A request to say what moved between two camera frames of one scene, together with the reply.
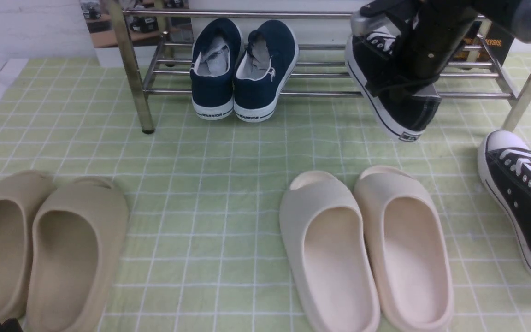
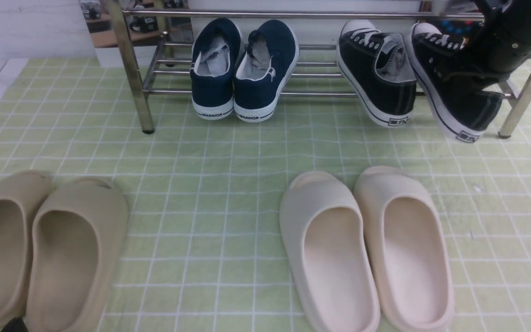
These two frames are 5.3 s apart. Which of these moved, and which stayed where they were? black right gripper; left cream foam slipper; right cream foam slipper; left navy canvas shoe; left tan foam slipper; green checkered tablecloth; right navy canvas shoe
Moved: black right gripper
Stayed: green checkered tablecloth; right navy canvas shoe; left navy canvas shoe; left cream foam slipper; left tan foam slipper; right cream foam slipper
